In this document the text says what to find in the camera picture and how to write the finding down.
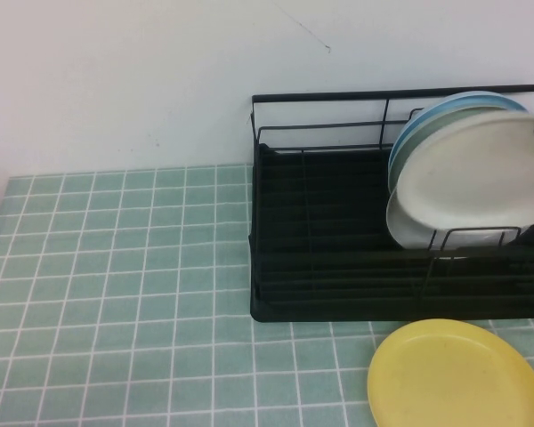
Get white plate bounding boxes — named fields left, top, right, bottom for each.
left=389, top=109, right=534, bottom=235

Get pale green plate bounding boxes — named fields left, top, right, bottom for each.
left=389, top=106, right=514, bottom=193

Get light blue plate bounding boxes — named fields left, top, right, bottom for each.
left=387, top=91, right=529, bottom=179

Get grey plate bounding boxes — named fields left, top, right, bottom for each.
left=385, top=186, right=524, bottom=259

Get yellow plate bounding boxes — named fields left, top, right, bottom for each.
left=367, top=318, right=534, bottom=427

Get green tile pattern tablecloth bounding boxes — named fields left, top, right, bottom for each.
left=0, top=164, right=534, bottom=427

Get black wire dish rack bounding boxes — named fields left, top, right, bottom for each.
left=248, top=84, right=534, bottom=324

